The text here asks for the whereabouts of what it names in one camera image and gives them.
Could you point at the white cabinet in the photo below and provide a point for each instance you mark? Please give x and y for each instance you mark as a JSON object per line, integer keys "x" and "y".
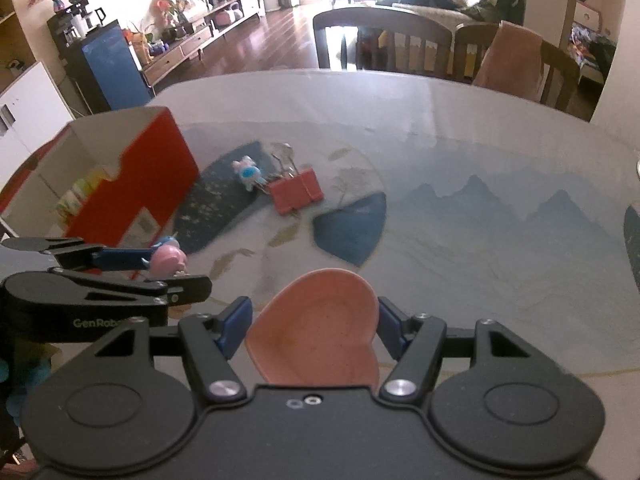
{"x": 30, "y": 110}

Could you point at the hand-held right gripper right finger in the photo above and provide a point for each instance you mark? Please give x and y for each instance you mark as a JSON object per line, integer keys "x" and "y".
{"x": 392, "y": 327}

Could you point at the red binder clip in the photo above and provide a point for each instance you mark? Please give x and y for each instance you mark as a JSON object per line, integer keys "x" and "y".
{"x": 295, "y": 190}

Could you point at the pink heart-shaped dish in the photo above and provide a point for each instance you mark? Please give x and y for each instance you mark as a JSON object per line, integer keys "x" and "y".
{"x": 315, "y": 330}

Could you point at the red cardboard box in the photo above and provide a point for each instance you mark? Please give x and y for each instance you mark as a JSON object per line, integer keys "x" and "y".
{"x": 150, "y": 180}

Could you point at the pink cloth on chair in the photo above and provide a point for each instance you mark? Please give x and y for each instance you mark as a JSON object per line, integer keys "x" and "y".
{"x": 510, "y": 60}

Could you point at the black appliance with blue front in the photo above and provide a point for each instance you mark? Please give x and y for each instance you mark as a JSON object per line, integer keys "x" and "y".
{"x": 110, "y": 67}

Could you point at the blue white toy figurine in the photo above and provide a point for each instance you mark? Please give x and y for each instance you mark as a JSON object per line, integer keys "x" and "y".
{"x": 247, "y": 172}

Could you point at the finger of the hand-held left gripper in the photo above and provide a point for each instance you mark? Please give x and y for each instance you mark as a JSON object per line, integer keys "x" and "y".
{"x": 125, "y": 258}
{"x": 187, "y": 287}

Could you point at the pink toy figurine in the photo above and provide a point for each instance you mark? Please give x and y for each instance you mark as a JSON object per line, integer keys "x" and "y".
{"x": 167, "y": 257}

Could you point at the dark wooden dining chair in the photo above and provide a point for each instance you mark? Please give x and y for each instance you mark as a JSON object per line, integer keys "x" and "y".
{"x": 380, "y": 22}
{"x": 562, "y": 70}

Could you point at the wooden media cabinet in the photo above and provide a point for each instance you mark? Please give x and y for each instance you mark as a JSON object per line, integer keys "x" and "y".
{"x": 185, "y": 47}

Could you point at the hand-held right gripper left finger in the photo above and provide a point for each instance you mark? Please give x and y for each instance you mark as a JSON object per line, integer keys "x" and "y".
{"x": 235, "y": 327}

